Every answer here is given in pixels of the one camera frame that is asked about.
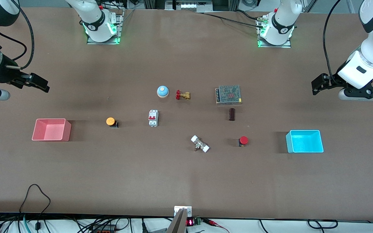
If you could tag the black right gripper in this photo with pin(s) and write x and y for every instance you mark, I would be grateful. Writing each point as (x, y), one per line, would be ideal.
(4, 74)

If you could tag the red LED display module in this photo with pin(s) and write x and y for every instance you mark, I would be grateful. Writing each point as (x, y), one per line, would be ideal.
(190, 222)

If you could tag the red push button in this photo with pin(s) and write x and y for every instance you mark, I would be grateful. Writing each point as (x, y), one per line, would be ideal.
(243, 140)

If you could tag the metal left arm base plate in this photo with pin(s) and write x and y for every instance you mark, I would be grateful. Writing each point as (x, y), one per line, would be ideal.
(280, 46)

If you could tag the metal valve white ends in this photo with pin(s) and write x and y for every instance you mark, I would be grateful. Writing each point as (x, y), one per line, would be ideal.
(200, 144)

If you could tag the white background device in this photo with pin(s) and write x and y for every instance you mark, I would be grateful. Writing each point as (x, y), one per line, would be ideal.
(188, 5)

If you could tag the cyan plastic box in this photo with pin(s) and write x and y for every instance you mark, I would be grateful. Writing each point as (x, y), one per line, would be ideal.
(304, 142)

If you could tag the dark brown cylinder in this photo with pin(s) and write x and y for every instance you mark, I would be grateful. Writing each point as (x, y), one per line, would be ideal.
(231, 114)

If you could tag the metal mesh power supply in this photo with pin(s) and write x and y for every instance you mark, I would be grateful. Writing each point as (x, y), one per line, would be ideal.
(229, 94)

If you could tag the white circuit breaker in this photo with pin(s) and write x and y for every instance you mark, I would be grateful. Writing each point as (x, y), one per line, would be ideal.
(153, 118)

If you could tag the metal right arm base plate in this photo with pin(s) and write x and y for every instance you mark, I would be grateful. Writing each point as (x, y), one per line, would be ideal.
(102, 42)

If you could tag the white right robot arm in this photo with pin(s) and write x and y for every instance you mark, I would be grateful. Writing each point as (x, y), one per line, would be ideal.
(94, 16)

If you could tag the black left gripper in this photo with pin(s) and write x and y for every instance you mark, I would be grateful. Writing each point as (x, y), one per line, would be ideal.
(331, 81)

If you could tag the white mounting plate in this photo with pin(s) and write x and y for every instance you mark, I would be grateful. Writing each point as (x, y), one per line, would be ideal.
(189, 212)

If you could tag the blue round bell button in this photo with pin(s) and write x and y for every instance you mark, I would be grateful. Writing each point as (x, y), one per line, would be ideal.
(163, 92)

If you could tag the black power strip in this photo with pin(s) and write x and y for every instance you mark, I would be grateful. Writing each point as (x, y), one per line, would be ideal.
(105, 229)

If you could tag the yellow push button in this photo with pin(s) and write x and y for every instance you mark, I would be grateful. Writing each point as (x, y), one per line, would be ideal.
(110, 121)

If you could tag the pink plastic box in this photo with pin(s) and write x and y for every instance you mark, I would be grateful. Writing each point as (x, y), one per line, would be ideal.
(52, 129)

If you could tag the grey camera mount beam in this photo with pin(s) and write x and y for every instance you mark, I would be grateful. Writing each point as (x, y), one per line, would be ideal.
(177, 225)

